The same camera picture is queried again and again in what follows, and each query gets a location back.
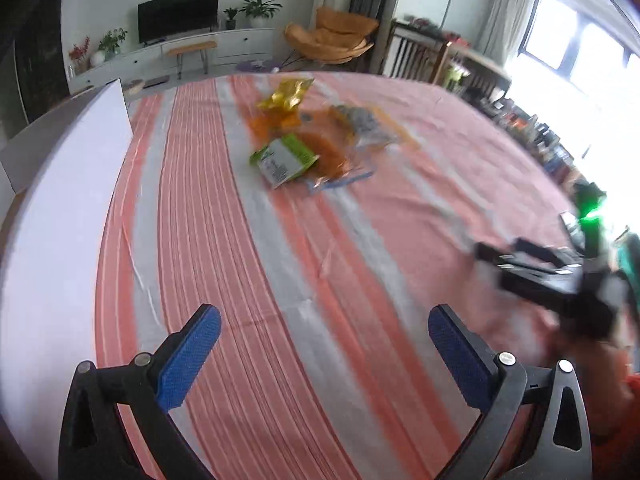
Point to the person's right forearm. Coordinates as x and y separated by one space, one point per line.
634 385

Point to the white curtain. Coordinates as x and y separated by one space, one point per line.
505 10

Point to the gold snack packet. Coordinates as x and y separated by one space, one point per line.
285 95

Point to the leafy plant in white pot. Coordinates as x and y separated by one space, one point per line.
260 7

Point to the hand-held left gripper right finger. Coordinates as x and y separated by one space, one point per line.
460 360

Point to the yellow-edged clear peanut packet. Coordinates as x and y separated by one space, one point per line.
360 122

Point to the green snack packet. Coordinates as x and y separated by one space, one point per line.
282 160

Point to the person's right hand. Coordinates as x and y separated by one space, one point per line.
585 385

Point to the white television cabinet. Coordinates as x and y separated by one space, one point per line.
245 45

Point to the red flowers in vase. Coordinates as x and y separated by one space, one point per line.
80 52

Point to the orange rocking chair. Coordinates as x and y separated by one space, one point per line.
330 35

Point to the black smartphone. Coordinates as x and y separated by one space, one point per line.
569 224

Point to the beige oval cat scratcher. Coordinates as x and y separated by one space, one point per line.
132 86

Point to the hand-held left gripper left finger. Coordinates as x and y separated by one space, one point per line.
192 350

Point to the row of bottles and jars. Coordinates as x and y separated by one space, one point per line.
535 135

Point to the orange snack packet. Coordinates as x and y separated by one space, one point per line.
325 147

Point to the green plant in glass vase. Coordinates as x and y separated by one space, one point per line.
112 40

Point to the purple floor mat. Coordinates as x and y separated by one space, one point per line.
255 65

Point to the green stool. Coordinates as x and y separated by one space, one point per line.
456 79

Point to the flat screen television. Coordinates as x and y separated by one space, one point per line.
177 15

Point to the wooden bench with metal legs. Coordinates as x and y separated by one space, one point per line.
192 46

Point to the dark glass display cabinet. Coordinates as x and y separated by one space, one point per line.
40 75

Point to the round white vase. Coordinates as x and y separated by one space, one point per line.
97 58

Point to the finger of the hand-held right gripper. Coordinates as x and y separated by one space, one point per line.
550 255
505 262

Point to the white cardboard box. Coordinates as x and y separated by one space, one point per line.
60 210

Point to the wooden slatted railing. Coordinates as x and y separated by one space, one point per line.
415 55

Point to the small plant in dark pot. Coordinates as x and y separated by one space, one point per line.
231 17

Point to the orange striped tablecloth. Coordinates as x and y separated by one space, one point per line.
300 260

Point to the large window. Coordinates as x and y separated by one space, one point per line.
575 60

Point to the grey floor mat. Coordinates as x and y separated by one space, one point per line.
157 80

